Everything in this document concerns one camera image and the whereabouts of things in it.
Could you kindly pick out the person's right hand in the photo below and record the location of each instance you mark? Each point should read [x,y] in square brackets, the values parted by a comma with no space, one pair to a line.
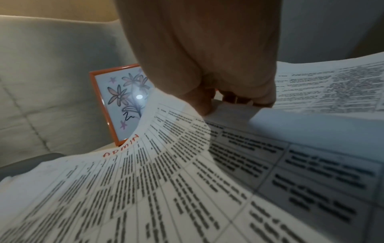
[204,47]

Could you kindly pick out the orange framed flower drawing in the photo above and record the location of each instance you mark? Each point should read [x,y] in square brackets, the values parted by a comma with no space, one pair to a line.
[114,111]

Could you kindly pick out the grey chair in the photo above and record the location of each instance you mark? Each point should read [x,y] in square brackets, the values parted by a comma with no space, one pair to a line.
[24,166]

